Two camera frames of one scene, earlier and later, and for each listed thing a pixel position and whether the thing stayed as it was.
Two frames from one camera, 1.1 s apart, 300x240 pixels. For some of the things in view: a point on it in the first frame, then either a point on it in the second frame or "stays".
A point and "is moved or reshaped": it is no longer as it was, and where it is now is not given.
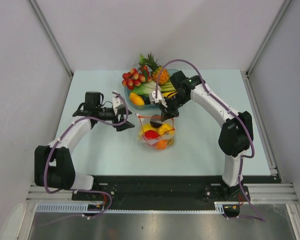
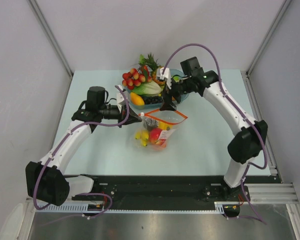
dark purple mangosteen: x=156 y=121 -> x=150 y=123
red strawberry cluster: x=132 y=78 stays
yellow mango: x=136 y=99 stays
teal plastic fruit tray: x=128 y=92 stays
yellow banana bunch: x=145 y=127 -> x=143 y=136
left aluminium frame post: x=48 y=30 stays
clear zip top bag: x=156 y=133 is moved or reshaped
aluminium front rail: x=273 y=193 stays
